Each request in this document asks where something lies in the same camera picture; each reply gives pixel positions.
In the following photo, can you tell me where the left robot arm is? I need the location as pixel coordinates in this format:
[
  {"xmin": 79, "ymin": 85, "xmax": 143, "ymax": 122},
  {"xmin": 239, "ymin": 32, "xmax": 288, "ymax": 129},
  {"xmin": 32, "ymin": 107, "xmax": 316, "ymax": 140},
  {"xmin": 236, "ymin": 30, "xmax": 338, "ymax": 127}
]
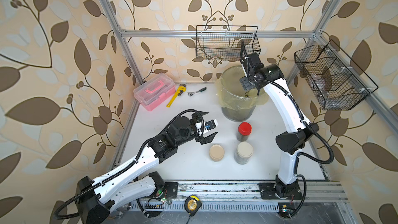
[{"xmin": 52, "ymin": 109, "xmax": 219, "ymax": 224}]

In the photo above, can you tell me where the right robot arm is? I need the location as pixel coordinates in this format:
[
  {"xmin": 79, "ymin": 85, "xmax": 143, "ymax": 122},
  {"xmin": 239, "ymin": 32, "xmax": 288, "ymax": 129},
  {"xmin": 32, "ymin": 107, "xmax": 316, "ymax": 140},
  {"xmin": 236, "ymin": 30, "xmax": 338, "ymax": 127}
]
[{"xmin": 240, "ymin": 42, "xmax": 334, "ymax": 195}]

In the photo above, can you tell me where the red lid tea jar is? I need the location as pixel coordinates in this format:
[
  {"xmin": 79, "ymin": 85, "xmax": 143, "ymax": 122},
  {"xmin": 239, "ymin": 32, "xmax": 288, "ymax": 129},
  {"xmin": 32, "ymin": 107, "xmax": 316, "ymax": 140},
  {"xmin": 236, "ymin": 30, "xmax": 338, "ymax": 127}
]
[{"xmin": 236, "ymin": 122, "xmax": 252, "ymax": 142}]

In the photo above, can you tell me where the beige lid short jar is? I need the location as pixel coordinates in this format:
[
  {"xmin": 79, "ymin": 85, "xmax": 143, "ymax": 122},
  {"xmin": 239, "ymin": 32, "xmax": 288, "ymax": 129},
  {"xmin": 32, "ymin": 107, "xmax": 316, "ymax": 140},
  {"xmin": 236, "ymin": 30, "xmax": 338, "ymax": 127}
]
[{"xmin": 209, "ymin": 144, "xmax": 225, "ymax": 162}]

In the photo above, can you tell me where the yellow plastic bin liner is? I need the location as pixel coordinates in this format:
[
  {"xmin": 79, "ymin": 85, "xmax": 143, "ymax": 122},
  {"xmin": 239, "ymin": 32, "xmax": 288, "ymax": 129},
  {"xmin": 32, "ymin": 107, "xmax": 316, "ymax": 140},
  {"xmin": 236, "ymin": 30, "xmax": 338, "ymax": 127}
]
[{"xmin": 215, "ymin": 65, "xmax": 269, "ymax": 111}]

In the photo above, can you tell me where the metal mesh trash bin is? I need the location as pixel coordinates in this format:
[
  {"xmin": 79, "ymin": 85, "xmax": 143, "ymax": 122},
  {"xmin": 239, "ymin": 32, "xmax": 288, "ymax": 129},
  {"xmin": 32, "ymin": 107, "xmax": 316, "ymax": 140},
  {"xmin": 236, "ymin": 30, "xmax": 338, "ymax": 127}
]
[{"xmin": 220, "ymin": 65, "xmax": 268, "ymax": 122}]

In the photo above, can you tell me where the yellow pipe wrench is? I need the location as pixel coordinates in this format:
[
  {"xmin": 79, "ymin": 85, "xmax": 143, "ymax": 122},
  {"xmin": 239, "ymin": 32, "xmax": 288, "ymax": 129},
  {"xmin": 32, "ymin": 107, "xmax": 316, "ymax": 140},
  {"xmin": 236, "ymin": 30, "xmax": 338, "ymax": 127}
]
[{"xmin": 166, "ymin": 84, "xmax": 187, "ymax": 108}]

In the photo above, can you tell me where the beige lid tall jar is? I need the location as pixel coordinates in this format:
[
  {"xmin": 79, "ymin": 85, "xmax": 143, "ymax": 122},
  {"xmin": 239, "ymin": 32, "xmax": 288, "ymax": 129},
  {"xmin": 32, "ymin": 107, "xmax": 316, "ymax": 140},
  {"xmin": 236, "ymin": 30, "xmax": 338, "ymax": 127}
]
[{"xmin": 234, "ymin": 142, "xmax": 254, "ymax": 164}]

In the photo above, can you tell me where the pink plastic toolbox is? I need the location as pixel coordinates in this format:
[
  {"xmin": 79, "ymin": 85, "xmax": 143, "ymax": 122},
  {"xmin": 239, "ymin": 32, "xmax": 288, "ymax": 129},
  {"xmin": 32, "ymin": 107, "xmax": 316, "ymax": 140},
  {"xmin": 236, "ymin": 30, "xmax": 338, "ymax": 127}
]
[{"xmin": 133, "ymin": 73, "xmax": 176, "ymax": 112}]

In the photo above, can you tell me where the yellow black tape measure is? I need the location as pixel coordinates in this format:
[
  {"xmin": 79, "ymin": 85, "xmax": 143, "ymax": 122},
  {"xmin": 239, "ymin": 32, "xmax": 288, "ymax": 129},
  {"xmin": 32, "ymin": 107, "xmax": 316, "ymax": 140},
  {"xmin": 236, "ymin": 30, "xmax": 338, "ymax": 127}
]
[{"xmin": 184, "ymin": 196, "xmax": 203, "ymax": 217}]

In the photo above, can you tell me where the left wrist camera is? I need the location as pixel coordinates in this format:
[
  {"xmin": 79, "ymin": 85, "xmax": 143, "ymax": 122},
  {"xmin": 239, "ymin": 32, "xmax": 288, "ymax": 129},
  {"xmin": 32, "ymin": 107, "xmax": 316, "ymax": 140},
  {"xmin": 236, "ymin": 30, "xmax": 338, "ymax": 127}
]
[{"xmin": 204, "ymin": 119, "xmax": 218, "ymax": 131}]

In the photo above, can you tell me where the black wire basket back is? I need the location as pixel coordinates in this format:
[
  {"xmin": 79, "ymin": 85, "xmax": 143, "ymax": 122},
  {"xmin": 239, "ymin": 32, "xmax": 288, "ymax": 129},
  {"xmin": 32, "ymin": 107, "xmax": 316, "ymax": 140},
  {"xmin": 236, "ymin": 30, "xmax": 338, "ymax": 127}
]
[{"xmin": 195, "ymin": 24, "xmax": 261, "ymax": 62}]

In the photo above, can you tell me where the black wire basket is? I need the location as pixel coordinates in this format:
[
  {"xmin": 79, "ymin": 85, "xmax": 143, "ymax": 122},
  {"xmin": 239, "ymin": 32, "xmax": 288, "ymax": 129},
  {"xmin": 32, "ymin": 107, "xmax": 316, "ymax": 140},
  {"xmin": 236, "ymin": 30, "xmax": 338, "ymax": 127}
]
[
  {"xmin": 294, "ymin": 40, "xmax": 378, "ymax": 111},
  {"xmin": 195, "ymin": 24, "xmax": 261, "ymax": 62}
]

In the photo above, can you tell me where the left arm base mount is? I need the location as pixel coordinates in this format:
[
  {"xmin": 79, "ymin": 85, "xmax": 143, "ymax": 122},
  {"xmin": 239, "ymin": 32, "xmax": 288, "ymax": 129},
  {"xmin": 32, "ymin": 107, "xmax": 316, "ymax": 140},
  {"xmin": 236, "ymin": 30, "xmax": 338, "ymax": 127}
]
[{"xmin": 144, "ymin": 181, "xmax": 179, "ymax": 199}]

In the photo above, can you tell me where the aluminium frame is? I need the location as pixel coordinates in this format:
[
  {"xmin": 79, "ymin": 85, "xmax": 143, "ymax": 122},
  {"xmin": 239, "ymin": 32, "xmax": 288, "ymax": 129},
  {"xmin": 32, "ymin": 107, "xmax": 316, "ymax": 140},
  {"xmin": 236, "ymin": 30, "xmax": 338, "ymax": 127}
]
[{"xmin": 106, "ymin": 0, "xmax": 398, "ymax": 224}]

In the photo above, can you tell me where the black wire basket right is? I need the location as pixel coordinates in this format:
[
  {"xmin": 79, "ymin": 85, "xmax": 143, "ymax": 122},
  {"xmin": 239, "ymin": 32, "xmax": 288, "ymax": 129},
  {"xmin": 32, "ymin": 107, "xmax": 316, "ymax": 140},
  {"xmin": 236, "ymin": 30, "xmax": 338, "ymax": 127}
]
[{"xmin": 294, "ymin": 40, "xmax": 378, "ymax": 111}]

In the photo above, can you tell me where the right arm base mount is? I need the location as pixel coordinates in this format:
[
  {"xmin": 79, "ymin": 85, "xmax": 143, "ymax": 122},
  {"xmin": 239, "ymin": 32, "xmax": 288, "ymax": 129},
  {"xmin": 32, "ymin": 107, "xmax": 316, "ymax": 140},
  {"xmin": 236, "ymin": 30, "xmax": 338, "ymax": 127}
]
[{"xmin": 258, "ymin": 176, "xmax": 304, "ymax": 200}]

